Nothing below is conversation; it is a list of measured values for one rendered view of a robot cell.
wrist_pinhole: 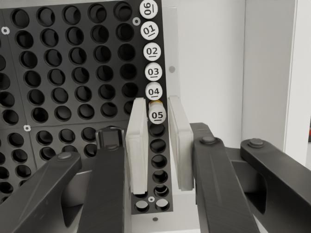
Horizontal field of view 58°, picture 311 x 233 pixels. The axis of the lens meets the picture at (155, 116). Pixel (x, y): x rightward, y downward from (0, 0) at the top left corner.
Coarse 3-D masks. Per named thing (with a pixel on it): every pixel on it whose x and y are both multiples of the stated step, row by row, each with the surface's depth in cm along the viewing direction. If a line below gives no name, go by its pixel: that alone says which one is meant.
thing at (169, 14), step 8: (168, 8) 25; (176, 8) 25; (168, 16) 25; (176, 16) 25; (168, 24) 25; (176, 24) 25; (168, 32) 25; (176, 32) 25; (168, 40) 25; (176, 40) 25; (168, 48) 26; (176, 48) 26; (168, 56) 26; (176, 56) 26; (168, 64) 26; (176, 64) 26; (168, 72) 26; (176, 72) 26; (168, 80) 26; (176, 80) 26; (168, 88) 27; (176, 88) 27; (168, 96) 27; (168, 120) 28
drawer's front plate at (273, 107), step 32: (256, 0) 23; (288, 0) 18; (256, 32) 24; (288, 32) 18; (256, 64) 24; (288, 64) 19; (256, 96) 25; (288, 96) 19; (256, 128) 25; (288, 128) 20
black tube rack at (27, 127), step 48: (0, 48) 20; (48, 48) 20; (96, 48) 20; (0, 96) 22; (48, 96) 21; (96, 96) 21; (0, 144) 22; (48, 144) 23; (96, 144) 23; (0, 192) 24
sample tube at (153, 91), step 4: (148, 84) 21; (152, 84) 20; (156, 84) 20; (148, 88) 20; (152, 88) 20; (156, 88) 20; (160, 88) 20; (148, 92) 20; (152, 92) 20; (156, 92) 20; (160, 92) 20; (148, 96) 20; (152, 96) 20; (156, 96) 20; (160, 96) 20
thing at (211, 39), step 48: (0, 0) 25; (48, 0) 25; (96, 0) 25; (192, 0) 26; (240, 0) 26; (192, 48) 27; (240, 48) 27; (192, 96) 28; (240, 96) 28; (192, 192) 32
